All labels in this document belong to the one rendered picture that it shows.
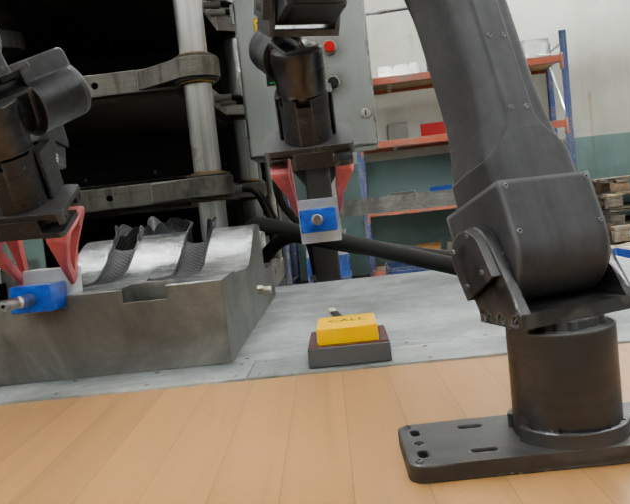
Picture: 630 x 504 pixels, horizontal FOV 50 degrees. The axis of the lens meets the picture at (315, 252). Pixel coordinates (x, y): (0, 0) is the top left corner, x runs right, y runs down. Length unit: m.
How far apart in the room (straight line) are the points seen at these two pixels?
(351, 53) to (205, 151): 0.41
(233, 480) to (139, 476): 0.07
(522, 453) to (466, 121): 0.20
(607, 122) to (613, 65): 0.57
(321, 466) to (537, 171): 0.22
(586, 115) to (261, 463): 7.32
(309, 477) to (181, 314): 0.35
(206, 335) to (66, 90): 0.28
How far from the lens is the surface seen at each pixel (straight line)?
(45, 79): 0.73
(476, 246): 0.40
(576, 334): 0.40
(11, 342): 0.80
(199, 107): 1.49
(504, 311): 0.40
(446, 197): 4.25
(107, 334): 0.76
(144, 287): 0.79
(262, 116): 1.59
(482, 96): 0.44
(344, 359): 0.66
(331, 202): 0.84
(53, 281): 0.77
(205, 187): 1.45
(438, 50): 0.47
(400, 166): 7.37
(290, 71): 0.75
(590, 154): 7.66
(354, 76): 1.60
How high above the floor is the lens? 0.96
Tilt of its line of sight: 4 degrees down
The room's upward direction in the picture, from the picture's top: 6 degrees counter-clockwise
